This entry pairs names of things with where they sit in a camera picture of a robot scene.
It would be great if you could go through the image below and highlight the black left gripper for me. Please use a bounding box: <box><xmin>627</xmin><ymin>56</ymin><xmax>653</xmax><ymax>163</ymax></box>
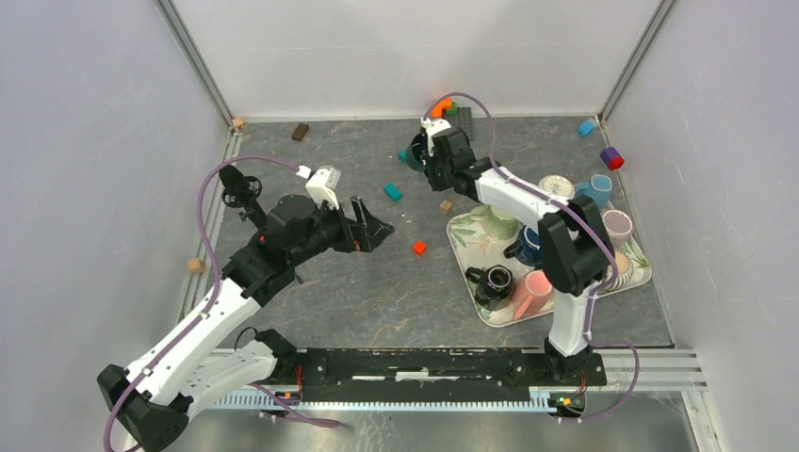
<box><xmin>290</xmin><ymin>196</ymin><xmax>395</xmax><ymax>266</ymax></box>

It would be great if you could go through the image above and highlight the dark green mug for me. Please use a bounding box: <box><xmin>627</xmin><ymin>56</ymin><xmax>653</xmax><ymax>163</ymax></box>
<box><xmin>405</xmin><ymin>142</ymin><xmax>429</xmax><ymax>172</ymax></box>

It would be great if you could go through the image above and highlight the black octagonal mug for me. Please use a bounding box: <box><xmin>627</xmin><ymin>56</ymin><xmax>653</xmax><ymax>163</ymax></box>
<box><xmin>465</xmin><ymin>265</ymin><xmax>514</xmax><ymax>312</ymax></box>

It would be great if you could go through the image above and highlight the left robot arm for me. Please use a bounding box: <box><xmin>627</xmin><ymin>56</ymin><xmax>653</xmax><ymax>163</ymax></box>
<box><xmin>97</xmin><ymin>195</ymin><xmax>395</xmax><ymax>451</ymax></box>

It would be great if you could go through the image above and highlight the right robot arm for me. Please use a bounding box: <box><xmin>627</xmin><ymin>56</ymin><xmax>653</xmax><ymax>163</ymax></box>
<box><xmin>412</xmin><ymin>120</ymin><xmax>615</xmax><ymax>384</ymax></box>

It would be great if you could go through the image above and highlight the light green mug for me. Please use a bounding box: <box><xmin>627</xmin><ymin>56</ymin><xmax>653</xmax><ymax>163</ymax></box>
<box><xmin>468</xmin><ymin>204</ymin><xmax>521</xmax><ymax>240</ymax></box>

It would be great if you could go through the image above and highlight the dark blue mug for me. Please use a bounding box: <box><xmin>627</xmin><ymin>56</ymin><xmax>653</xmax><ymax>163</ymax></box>
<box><xmin>502</xmin><ymin>225</ymin><xmax>543</xmax><ymax>267</ymax></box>

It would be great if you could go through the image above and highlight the cream upside-down mug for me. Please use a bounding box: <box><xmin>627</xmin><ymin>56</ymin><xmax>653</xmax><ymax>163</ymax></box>
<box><xmin>538</xmin><ymin>174</ymin><xmax>576</xmax><ymax>199</ymax></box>

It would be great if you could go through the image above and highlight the pink mug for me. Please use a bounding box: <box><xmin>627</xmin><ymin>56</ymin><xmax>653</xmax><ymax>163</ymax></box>
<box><xmin>510</xmin><ymin>270</ymin><xmax>555</xmax><ymax>320</ymax></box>

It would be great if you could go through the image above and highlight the light blue mug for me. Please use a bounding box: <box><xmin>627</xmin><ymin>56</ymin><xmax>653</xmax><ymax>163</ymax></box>
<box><xmin>574</xmin><ymin>174</ymin><xmax>613</xmax><ymax>209</ymax></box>

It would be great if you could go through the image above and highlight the lilac mug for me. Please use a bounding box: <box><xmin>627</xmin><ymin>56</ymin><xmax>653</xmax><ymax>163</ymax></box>
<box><xmin>602</xmin><ymin>209</ymin><xmax>634</xmax><ymax>249</ymax></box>

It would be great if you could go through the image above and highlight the white striped mug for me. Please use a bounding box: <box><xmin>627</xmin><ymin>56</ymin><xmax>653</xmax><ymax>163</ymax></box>
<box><xmin>600</xmin><ymin>250</ymin><xmax>634</xmax><ymax>294</ymax></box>

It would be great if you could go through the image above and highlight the small tan wooden cube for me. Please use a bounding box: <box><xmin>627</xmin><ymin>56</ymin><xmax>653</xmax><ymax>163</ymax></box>
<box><xmin>439</xmin><ymin>200</ymin><xmax>453</xmax><ymax>215</ymax></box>

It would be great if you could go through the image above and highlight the teal rectangular block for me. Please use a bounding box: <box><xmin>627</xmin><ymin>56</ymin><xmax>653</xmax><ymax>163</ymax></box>
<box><xmin>383</xmin><ymin>183</ymin><xmax>403</xmax><ymax>202</ymax></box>

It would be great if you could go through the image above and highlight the red cube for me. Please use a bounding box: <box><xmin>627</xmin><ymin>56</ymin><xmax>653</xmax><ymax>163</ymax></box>
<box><xmin>412</xmin><ymin>241</ymin><xmax>427</xmax><ymax>256</ymax></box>

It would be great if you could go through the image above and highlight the grey lego baseplate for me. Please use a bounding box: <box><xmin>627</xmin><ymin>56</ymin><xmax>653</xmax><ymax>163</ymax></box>
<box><xmin>443</xmin><ymin>106</ymin><xmax>475</xmax><ymax>140</ymax></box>

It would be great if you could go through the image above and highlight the orange curved lego brick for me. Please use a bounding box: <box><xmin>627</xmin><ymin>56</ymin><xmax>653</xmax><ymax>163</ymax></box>
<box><xmin>429</xmin><ymin>97</ymin><xmax>453</xmax><ymax>119</ymax></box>

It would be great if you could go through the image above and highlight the green lego brick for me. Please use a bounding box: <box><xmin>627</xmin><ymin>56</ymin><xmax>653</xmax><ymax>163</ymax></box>
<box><xmin>444</xmin><ymin>102</ymin><xmax>458</xmax><ymax>116</ymax></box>

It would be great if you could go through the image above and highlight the floral white tray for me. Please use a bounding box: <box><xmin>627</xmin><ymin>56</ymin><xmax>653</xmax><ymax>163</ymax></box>
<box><xmin>445</xmin><ymin>199</ymin><xmax>654</xmax><ymax>329</ymax></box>

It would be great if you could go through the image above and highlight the brown block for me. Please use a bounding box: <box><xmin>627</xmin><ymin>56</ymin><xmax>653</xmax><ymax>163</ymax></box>
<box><xmin>291</xmin><ymin>122</ymin><xmax>310</xmax><ymax>142</ymax></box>

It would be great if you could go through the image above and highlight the light blue block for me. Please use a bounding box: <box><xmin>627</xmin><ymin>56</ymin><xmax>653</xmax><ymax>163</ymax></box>
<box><xmin>577</xmin><ymin>118</ymin><xmax>599</xmax><ymax>137</ymax></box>

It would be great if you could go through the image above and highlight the purple and red block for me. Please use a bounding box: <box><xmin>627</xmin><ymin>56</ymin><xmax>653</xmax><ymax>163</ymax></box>
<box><xmin>599</xmin><ymin>146</ymin><xmax>626</xmax><ymax>171</ymax></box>

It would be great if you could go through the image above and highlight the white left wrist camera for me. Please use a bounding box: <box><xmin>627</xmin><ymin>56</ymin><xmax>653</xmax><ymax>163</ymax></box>
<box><xmin>305</xmin><ymin>166</ymin><xmax>341</xmax><ymax>210</ymax></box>

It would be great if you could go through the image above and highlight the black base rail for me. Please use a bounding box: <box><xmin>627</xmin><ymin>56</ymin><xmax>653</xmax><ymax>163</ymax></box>
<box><xmin>258</xmin><ymin>347</ymin><xmax>608</xmax><ymax>403</ymax></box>

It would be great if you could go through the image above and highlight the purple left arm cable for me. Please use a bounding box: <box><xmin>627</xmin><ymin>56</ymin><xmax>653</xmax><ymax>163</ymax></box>
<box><xmin>102</xmin><ymin>154</ymin><xmax>343</xmax><ymax>452</ymax></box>

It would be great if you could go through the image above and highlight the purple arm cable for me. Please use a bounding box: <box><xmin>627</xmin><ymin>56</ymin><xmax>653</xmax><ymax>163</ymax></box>
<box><xmin>102</xmin><ymin>154</ymin><xmax>343</xmax><ymax>452</ymax></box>
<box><xmin>423</xmin><ymin>91</ymin><xmax>643</xmax><ymax>424</ymax></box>

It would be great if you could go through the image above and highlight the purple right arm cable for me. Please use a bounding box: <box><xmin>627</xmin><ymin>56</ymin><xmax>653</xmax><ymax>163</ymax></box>
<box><xmin>423</xmin><ymin>91</ymin><xmax>643</xmax><ymax>424</ymax></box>

